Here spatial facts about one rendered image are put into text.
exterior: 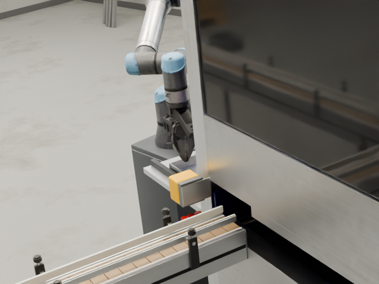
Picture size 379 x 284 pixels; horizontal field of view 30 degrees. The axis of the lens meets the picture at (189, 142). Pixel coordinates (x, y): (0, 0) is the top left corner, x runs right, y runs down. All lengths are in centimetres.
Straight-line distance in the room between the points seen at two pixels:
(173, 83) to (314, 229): 81
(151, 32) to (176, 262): 93
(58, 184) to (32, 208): 31
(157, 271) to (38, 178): 287
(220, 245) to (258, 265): 12
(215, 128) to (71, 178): 272
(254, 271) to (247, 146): 37
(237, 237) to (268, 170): 26
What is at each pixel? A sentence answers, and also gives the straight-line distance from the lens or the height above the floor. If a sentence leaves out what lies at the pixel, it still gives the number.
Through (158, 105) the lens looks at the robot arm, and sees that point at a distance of 271.
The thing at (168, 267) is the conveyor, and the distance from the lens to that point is 179.
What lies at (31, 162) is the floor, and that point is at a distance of 483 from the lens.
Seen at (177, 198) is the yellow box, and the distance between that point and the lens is 196.
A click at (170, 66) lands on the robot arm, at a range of 221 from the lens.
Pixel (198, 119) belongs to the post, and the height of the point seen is 119.
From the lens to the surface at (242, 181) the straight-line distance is 181.
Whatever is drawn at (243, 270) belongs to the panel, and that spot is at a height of 79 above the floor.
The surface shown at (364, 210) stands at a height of 118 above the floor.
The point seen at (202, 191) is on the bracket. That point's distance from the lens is 196.
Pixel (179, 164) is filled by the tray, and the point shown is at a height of 90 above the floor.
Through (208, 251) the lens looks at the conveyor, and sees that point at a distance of 183.
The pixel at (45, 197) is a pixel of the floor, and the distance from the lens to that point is 432.
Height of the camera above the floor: 189
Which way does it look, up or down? 23 degrees down
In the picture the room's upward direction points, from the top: 6 degrees counter-clockwise
